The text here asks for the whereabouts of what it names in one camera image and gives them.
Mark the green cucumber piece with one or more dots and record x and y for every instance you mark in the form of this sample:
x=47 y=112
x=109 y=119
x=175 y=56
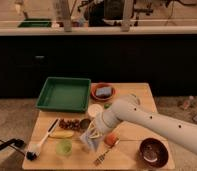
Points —
x=107 y=105

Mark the green bin in background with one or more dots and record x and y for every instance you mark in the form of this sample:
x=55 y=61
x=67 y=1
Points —
x=35 y=23

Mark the metal measuring cup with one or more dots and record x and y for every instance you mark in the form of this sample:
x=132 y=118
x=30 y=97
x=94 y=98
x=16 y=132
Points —
x=84 y=124

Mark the white dish brush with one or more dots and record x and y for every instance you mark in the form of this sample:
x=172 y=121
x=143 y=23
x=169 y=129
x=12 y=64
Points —
x=34 y=150

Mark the dark brown bowl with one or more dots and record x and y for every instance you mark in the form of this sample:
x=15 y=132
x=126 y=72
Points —
x=153 y=152

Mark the wooden table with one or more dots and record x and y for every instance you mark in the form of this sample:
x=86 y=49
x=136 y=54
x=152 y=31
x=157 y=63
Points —
x=124 y=156

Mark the green plastic cup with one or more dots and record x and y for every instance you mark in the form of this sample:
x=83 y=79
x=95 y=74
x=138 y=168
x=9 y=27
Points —
x=64 y=147

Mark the orange bowl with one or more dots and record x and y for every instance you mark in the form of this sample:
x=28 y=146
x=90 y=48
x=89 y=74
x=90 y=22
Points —
x=100 y=85

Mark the blue sponge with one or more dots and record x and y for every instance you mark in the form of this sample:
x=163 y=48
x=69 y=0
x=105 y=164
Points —
x=103 y=92

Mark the yellow banana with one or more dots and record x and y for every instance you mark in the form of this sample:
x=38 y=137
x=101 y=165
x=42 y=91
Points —
x=62 y=134

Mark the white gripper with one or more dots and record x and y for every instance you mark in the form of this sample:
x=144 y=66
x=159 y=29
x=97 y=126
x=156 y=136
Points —
x=104 y=123

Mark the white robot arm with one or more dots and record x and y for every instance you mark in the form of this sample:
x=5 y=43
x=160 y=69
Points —
x=128 y=109

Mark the light blue towel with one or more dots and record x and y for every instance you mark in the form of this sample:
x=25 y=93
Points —
x=92 y=144

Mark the green plastic tray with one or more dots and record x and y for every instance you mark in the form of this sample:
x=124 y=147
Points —
x=64 y=94

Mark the white plastic cup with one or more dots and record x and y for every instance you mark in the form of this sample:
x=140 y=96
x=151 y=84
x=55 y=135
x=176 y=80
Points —
x=93 y=110

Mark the orange tomato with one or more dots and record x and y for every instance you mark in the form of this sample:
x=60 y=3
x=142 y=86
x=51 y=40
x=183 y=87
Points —
x=110 y=139

